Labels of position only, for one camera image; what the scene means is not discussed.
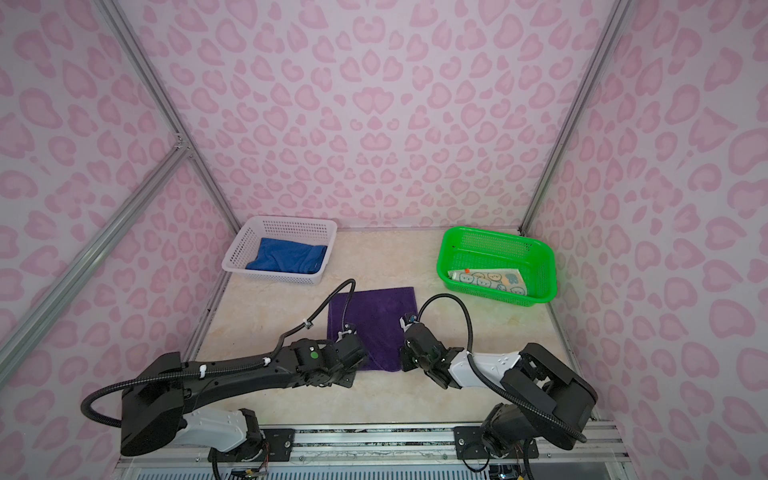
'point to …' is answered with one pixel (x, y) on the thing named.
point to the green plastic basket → (468, 248)
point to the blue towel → (283, 255)
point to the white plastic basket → (248, 231)
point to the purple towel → (375, 316)
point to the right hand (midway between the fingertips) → (400, 348)
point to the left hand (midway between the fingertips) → (355, 372)
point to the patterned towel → (506, 280)
